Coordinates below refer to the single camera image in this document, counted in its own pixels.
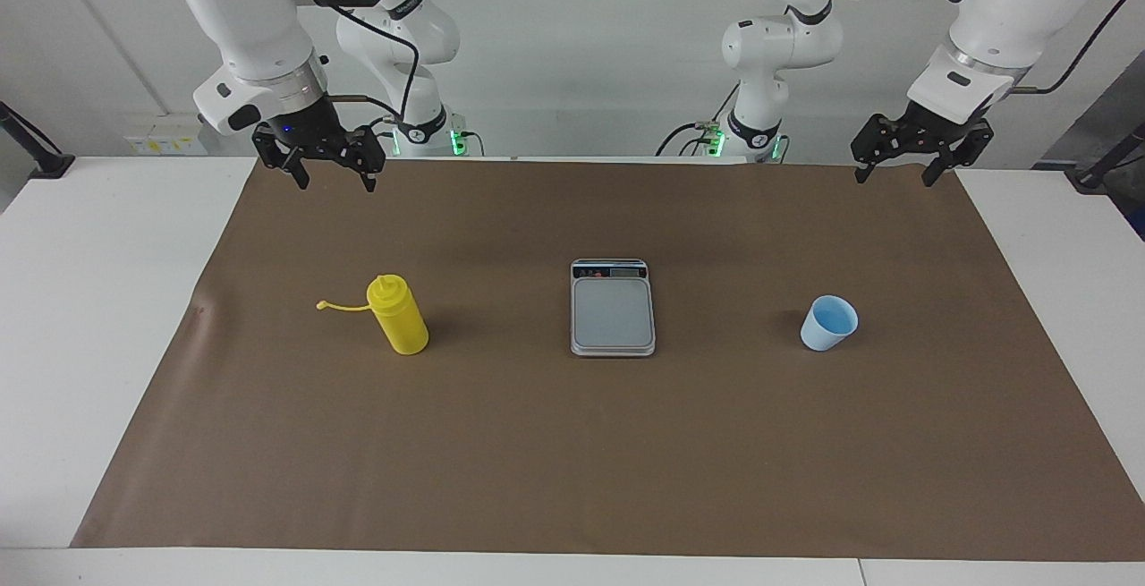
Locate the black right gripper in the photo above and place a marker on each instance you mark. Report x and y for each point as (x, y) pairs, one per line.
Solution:
(309, 130)

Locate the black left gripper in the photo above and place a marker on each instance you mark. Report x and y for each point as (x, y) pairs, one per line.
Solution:
(921, 131)

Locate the yellow squeeze bottle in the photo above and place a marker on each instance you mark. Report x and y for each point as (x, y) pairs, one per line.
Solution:
(401, 322)

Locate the light blue plastic cup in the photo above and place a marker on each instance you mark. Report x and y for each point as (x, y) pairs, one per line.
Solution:
(825, 328)

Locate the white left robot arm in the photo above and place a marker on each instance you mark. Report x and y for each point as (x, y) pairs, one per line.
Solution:
(1011, 4)

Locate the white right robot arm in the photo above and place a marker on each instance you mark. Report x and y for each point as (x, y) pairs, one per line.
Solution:
(241, 13)

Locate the silver digital kitchen scale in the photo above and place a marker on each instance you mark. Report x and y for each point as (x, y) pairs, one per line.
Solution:
(613, 313)

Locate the grey panel board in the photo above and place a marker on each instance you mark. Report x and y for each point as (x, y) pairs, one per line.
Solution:
(1087, 121)

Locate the black clamp stand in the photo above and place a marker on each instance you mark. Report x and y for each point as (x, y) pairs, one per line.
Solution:
(40, 161)
(1105, 165)

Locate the brown paper table mat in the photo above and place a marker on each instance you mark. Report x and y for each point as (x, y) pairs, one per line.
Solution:
(572, 452)

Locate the white wall socket box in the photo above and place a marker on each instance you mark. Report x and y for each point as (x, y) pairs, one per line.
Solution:
(165, 134)

